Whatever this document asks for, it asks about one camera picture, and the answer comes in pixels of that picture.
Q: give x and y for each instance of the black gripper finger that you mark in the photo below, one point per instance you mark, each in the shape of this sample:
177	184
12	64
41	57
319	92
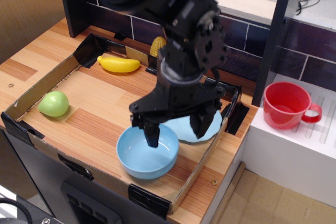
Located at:
202	118
152	133

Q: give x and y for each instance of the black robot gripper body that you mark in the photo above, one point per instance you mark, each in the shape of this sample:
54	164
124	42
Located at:
166	101

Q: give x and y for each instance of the light blue plastic bowl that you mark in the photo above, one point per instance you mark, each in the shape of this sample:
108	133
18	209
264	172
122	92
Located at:
142	161

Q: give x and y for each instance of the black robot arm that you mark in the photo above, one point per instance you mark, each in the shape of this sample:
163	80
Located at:
187	80

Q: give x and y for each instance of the light blue plastic plate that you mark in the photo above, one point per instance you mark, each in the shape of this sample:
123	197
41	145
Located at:
184	131

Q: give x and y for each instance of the cardboard fence with black tape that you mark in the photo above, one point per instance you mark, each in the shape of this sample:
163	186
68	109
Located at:
79	147

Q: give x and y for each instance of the yellow toy corn cob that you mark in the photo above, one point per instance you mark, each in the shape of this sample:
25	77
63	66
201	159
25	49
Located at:
158	43

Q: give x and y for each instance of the yellow toy banana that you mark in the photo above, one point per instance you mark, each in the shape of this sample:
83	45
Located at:
118	65

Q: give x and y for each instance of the red plastic cup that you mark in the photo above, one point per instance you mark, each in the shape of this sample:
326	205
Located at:
286	104

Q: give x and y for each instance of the black oven control panel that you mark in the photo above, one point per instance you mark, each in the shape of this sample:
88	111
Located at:
87	209

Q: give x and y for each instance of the green toy pear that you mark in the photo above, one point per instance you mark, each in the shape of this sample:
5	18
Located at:
54	104

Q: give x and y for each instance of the white grooved drying rack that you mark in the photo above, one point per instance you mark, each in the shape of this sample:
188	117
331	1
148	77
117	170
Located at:
301	159

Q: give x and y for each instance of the dark left shelf post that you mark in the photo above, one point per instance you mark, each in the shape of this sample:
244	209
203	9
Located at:
76	12

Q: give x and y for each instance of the dark shelf post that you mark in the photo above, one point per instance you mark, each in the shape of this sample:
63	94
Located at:
76	12
278	33

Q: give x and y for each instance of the dark right shelf post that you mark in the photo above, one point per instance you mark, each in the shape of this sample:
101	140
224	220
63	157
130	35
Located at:
278	33

